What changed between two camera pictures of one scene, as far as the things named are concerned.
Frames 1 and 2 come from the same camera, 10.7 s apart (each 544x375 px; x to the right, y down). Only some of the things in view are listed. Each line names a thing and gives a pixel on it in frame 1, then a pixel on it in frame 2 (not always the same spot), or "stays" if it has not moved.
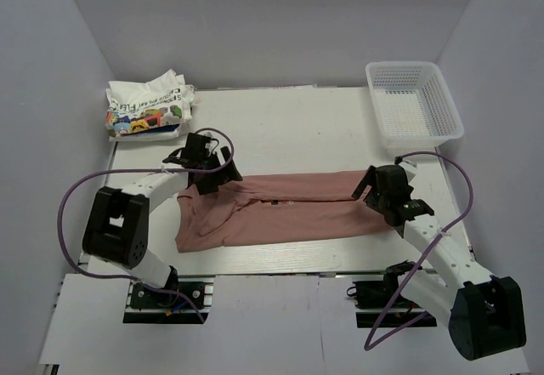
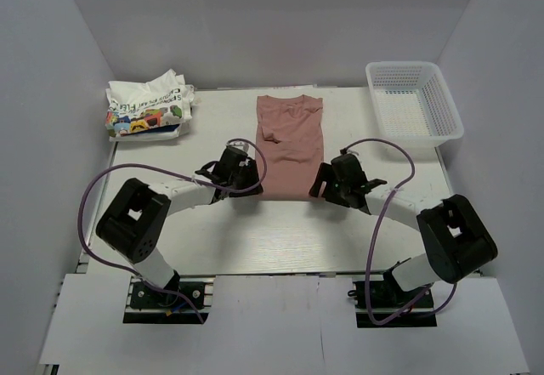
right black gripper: x=368 y=180 → x=326 y=173
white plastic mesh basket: x=413 y=104 stays
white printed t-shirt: x=149 y=110 stays
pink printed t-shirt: x=275 y=208 → x=289 y=135
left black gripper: x=230 y=173 → x=251 y=171
